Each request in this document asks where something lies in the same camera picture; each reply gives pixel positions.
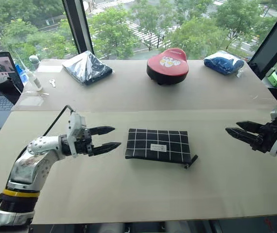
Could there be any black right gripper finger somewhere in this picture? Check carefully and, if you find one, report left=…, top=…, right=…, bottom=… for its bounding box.
left=236, top=121, right=263, bottom=134
left=225, top=127, right=260, bottom=149

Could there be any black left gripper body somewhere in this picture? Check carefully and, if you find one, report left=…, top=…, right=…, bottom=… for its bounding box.
left=73, top=128, right=98, bottom=157

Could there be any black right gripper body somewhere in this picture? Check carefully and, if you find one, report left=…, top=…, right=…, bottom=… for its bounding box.
left=251, top=116, right=277, bottom=154

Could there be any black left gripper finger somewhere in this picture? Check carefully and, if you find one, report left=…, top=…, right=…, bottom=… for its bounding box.
left=89, top=126, right=116, bottom=136
left=93, top=142, right=122, bottom=156

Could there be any black grid pattern pouch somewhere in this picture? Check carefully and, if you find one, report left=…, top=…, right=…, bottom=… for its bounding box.
left=124, top=128, right=199, bottom=170

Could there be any green small box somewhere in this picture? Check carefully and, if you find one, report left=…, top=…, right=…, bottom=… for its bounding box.
left=266, top=69, right=277, bottom=88

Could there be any dark navy cloth in bag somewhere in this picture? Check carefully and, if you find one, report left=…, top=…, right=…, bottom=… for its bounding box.
left=61, top=50, right=114, bottom=86

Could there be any blue cloth in bag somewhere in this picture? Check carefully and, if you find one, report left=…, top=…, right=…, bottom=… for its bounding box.
left=203, top=50, right=245, bottom=76

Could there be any clear crumpled plastic bag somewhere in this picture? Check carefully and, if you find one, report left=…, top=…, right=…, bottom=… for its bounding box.
left=14, top=91, right=50, bottom=107

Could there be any white spray bottle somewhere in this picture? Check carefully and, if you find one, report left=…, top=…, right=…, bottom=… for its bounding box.
left=25, top=68, right=44, bottom=92

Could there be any blue plastic container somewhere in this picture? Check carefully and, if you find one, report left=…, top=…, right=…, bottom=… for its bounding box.
left=15, top=63, right=30, bottom=84

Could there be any grey green round bottle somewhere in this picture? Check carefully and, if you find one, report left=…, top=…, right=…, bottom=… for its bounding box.
left=29, top=54, right=40, bottom=67

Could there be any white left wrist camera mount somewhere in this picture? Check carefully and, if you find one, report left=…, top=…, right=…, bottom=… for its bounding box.
left=66, top=112, right=87, bottom=158

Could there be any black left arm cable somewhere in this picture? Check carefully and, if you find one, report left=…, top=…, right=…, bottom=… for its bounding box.
left=41, top=104, right=77, bottom=138

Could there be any black slanted window frame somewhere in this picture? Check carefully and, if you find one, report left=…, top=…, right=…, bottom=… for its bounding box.
left=247, top=17, right=277, bottom=80

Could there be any black window frame pillar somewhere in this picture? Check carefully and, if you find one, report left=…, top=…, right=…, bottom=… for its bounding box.
left=61, top=0, right=96, bottom=59

